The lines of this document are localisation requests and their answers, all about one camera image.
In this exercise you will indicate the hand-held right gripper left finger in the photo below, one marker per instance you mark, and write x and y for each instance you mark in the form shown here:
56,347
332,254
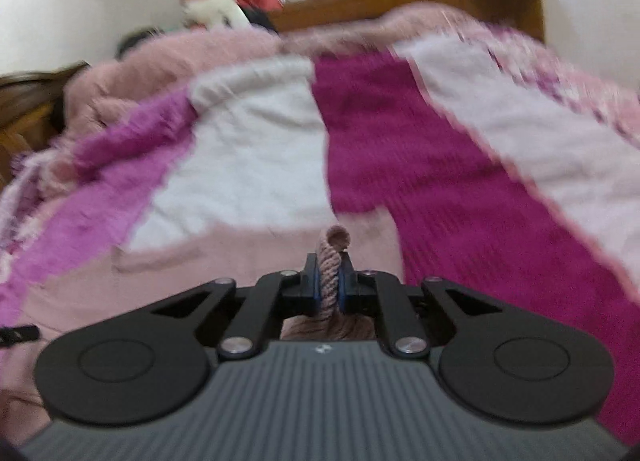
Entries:
315,288

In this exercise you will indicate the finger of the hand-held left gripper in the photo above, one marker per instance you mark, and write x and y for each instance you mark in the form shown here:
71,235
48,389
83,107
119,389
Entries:
17,335

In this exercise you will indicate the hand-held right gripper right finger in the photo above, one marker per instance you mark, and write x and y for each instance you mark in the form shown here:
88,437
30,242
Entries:
342,288

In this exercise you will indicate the pink knit cardigan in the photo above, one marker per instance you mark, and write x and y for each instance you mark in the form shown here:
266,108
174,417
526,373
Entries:
200,261

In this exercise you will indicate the magenta patchwork quilt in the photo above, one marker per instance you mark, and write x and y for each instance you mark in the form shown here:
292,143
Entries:
400,166

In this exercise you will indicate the carved wooden headboard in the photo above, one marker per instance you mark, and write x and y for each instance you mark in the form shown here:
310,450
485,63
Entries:
30,106

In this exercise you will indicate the pink fleece blanket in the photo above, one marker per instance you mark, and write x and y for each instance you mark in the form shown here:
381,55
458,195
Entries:
200,51

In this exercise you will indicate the white plush toy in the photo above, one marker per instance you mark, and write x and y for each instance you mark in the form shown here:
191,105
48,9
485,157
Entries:
215,13

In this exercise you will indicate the dark bundle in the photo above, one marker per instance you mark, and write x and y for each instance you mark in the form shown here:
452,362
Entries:
137,41

